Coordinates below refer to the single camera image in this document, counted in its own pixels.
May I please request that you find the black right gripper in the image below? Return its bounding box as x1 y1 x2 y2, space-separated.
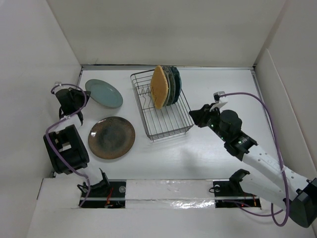
189 103 228 142

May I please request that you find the grey-blue round plate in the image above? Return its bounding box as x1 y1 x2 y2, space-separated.
85 79 123 109

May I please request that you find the teal scalloped plate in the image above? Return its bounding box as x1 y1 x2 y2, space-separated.
171 66 182 104

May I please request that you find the orange woven square plate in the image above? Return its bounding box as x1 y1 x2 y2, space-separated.
150 65 169 110

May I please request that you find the blue floral white plate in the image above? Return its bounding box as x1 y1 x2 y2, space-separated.
167 66 176 106

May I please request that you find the brown speckled round plate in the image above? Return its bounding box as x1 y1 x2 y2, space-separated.
88 117 136 160

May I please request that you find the light green flower plate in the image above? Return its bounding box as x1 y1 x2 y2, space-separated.
162 66 170 106

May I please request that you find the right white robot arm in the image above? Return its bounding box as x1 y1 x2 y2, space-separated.
189 104 317 228

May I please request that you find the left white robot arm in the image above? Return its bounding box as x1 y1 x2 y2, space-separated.
43 84 110 197

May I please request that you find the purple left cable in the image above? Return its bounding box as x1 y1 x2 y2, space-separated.
46 83 90 208

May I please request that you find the purple cable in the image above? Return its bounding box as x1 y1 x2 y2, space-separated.
214 91 291 227
46 83 90 208

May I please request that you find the grey wire dish rack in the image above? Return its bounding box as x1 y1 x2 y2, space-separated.
130 69 194 141

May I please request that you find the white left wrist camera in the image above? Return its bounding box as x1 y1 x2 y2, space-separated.
54 82 62 87

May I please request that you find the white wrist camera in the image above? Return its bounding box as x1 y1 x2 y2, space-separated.
210 91 228 112
54 82 62 87

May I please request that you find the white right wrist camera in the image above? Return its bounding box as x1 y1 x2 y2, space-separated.
210 91 228 112

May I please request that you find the foil-taped front rail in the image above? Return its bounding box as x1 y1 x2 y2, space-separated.
78 179 261 209

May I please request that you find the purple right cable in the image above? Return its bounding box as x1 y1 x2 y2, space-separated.
214 91 291 227

